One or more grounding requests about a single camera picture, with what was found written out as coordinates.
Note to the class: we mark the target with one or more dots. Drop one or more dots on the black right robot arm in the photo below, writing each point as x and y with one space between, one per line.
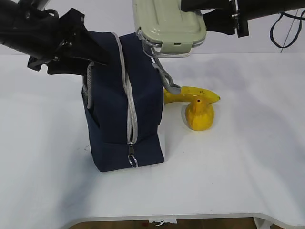
253 9

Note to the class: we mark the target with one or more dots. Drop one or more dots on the yellow pear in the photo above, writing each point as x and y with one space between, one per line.
199 115

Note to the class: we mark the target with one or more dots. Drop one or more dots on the yellow banana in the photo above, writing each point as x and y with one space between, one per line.
189 93

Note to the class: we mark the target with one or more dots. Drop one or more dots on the green lid glass container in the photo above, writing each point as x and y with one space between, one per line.
165 30

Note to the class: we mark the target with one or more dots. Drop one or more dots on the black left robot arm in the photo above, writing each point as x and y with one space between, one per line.
21 22

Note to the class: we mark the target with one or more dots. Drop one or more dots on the navy blue lunch bag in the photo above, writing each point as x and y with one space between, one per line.
123 103

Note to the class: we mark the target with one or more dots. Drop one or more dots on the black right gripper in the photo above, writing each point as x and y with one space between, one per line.
219 20

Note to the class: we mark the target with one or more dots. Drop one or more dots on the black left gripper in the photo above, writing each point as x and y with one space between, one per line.
71 47

